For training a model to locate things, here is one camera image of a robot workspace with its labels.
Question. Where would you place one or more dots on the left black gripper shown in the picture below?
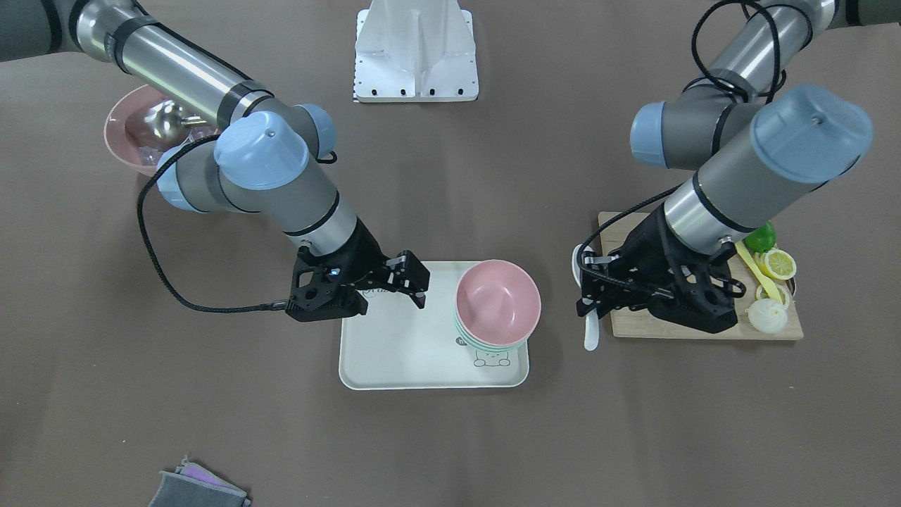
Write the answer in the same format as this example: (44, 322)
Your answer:
(646, 248)

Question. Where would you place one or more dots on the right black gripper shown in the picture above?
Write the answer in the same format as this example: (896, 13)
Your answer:
(365, 255)

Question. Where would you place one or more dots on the white ceramic spoon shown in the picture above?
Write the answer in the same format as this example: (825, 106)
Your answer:
(591, 322)

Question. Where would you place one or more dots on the small pink bowl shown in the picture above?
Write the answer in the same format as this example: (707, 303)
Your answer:
(497, 302)

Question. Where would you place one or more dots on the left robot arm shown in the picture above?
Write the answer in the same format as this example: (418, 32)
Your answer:
(754, 150)

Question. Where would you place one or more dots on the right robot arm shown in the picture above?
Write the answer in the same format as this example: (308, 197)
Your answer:
(266, 157)

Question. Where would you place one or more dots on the middle green bowl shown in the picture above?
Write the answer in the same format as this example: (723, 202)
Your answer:
(473, 339)

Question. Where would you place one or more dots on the green bowl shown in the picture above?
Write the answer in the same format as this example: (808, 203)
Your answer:
(473, 339)
(460, 327)
(493, 353)

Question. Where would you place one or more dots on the top green bowl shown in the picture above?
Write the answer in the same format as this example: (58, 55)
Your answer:
(460, 327)

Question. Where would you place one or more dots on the bottom green bowl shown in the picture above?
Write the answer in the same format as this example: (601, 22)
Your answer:
(493, 353)

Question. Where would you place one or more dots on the yellow plastic spoon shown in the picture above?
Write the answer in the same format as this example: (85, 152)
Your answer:
(767, 285)

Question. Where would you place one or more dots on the large pink bowl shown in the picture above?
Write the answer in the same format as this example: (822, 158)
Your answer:
(120, 141)

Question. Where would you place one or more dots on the cream serving tray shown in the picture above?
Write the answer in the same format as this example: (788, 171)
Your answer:
(398, 346)

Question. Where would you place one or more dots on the bamboo cutting board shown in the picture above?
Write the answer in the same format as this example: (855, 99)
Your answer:
(641, 324)

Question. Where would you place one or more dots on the lemon slice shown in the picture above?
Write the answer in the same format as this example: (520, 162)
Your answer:
(784, 298)

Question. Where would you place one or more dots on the green lime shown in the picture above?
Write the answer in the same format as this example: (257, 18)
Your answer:
(761, 239)

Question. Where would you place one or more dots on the lemon half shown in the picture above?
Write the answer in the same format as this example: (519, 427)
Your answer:
(776, 264)

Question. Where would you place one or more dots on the grey folded cloth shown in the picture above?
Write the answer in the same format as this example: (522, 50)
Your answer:
(191, 484)

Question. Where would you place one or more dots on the clear ice cubes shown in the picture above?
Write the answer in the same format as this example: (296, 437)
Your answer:
(151, 155)

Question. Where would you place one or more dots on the metal ice scoop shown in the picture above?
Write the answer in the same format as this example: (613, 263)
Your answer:
(166, 125)

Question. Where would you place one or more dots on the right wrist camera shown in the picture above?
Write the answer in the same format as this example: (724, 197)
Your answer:
(324, 287)

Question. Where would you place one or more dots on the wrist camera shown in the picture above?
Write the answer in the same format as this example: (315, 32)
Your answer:
(703, 297)
(324, 287)

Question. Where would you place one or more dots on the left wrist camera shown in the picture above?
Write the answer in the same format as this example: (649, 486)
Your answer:
(703, 297)

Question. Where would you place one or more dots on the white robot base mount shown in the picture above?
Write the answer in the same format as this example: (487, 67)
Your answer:
(415, 52)

